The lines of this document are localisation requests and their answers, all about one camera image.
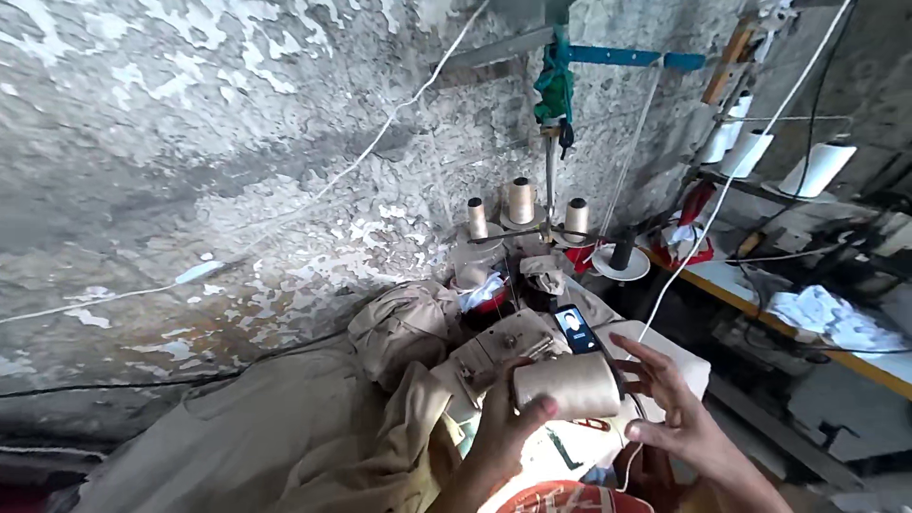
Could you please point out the person's right hand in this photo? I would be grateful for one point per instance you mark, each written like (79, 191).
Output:
(685, 426)

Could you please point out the bundled beige cloth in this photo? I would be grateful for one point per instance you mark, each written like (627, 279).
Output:
(399, 324)

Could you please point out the white round spool plate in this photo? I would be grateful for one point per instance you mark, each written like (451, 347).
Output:
(604, 269)

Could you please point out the metal thread stand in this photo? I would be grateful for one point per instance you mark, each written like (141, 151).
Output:
(549, 182)

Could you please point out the person's left fingers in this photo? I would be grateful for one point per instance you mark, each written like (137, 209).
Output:
(508, 374)

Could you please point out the beige thread cone, dark top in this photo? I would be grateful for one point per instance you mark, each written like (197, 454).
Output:
(576, 221)
(521, 203)

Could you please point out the green cloth strip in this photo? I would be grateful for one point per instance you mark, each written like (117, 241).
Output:
(553, 89)

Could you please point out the small beige thread cone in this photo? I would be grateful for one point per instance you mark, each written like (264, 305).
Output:
(477, 219)

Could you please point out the small beige cloth bundle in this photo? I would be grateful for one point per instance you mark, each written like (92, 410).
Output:
(543, 273)

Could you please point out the black empty cone spindle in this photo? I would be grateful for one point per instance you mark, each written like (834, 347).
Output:
(623, 249)

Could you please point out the large beige thread cone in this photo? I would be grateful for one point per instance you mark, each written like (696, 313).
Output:
(570, 387)

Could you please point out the person's left thumb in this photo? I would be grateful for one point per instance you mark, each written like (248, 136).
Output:
(538, 415)

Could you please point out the person's left hand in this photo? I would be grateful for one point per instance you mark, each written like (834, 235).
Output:
(504, 427)

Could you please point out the blue metal bar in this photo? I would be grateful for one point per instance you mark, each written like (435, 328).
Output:
(613, 55)

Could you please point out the red bowl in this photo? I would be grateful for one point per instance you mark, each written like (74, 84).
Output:
(491, 306)

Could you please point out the person's right index finger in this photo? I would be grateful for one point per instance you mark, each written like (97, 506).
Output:
(643, 351)

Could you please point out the wooden block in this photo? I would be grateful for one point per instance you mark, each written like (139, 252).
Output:
(727, 60)

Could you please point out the beige sewing machine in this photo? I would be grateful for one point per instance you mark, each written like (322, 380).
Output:
(514, 335)

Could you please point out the white cloth scrap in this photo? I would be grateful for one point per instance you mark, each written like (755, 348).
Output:
(484, 291)

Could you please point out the person's body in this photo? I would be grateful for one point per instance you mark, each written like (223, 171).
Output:
(570, 499)

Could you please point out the person's left forearm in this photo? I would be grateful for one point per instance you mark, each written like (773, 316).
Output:
(469, 491)

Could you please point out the person's right thumb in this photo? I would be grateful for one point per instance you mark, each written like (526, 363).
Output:
(650, 432)

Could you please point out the person's right fingers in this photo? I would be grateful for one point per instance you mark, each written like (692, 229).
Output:
(640, 377)

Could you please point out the yellow-edged sewing table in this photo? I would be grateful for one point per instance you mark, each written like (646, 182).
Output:
(773, 313)

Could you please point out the smartphone with black case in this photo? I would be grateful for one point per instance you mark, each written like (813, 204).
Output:
(576, 329)

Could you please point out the person's right forearm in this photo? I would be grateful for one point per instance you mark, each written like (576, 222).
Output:
(744, 490)

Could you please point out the beige sewing table top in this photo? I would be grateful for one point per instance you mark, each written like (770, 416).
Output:
(666, 353)

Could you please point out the red cloth bundle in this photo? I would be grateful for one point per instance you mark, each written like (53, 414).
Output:
(691, 231)

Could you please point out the red cloth piece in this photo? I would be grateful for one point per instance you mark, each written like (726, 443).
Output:
(580, 256)

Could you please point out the pile of beige fabric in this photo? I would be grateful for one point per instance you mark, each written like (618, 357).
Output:
(271, 434)

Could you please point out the white thread cone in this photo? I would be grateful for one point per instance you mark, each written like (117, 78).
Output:
(817, 169)
(744, 156)
(727, 132)

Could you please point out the pile of white fabric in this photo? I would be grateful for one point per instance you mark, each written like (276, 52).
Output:
(830, 318)

